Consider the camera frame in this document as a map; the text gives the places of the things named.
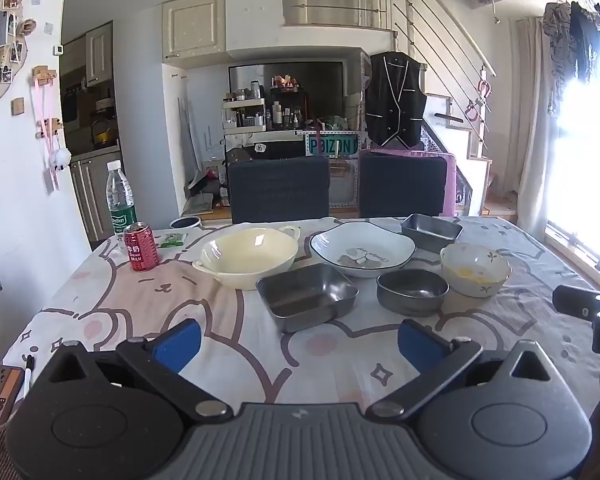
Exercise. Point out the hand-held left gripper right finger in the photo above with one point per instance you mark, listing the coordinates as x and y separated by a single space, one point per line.
420 342

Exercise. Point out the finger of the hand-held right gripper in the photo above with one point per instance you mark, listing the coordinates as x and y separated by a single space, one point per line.
580 301

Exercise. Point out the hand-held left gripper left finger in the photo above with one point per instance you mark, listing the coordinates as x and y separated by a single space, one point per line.
180 342

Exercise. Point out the floral yellow-rimmed bowl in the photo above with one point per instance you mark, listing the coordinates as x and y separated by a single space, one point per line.
472 265

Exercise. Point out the white dark-rimmed plate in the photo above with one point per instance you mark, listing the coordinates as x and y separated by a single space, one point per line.
360 245

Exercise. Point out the large square steel tray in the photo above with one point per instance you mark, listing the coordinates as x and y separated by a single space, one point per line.
305 295

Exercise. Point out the bear print tablecloth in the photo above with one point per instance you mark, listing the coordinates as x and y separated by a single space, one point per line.
220 320

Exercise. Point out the oval steel bowl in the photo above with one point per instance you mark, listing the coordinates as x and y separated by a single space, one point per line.
410 292

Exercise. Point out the red drink can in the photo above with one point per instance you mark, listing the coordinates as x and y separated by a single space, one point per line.
141 250

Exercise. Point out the green packet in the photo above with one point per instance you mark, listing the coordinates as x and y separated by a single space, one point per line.
172 239

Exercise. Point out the small rectangular steel tray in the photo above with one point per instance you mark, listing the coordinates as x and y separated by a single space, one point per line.
430 227

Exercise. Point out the dark lidded round container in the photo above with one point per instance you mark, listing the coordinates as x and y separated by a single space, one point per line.
185 222

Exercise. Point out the black white pen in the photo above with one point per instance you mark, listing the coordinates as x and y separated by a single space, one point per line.
28 375

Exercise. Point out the dark grey chair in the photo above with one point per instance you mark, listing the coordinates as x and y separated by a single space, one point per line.
280 190
405 185

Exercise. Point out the clear green-label water bottle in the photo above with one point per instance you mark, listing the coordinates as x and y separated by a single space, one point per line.
121 195

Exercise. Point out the pink cloth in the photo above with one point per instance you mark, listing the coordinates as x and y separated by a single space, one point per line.
451 185

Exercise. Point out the kitchen base cabinet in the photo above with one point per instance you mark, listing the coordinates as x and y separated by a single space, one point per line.
92 195

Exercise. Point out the beige curtain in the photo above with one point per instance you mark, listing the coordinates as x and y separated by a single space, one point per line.
535 135

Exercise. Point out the white perforated cart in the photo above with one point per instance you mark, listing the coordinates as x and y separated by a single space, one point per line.
342 185

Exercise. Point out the phone with patterned case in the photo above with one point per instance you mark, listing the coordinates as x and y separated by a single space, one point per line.
0 395

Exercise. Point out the teal sign plate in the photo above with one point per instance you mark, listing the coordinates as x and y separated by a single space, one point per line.
330 146

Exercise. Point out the pink ribbon plush toy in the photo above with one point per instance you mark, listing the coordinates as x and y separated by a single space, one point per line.
60 157

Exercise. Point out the yellow kettle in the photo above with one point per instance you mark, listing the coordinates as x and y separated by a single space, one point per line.
102 134

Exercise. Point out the white staircase with railing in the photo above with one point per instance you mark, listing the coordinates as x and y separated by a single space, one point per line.
440 105

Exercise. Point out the white organizer rack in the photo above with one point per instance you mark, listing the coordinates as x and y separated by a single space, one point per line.
242 110

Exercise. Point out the black white-trimmed vest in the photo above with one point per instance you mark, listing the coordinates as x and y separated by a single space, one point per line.
395 100

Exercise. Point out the dark cosmetics shelf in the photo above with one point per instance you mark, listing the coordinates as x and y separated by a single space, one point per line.
285 105

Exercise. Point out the hanging dark clothes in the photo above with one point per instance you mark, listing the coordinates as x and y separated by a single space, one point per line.
580 40

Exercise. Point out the wooden wall hook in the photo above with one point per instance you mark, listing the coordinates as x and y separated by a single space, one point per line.
42 75

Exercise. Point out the kitchen wall cabinet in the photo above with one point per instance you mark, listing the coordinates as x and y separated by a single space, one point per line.
99 52

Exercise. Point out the cream wall cabinet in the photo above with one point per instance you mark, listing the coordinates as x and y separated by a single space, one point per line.
195 25

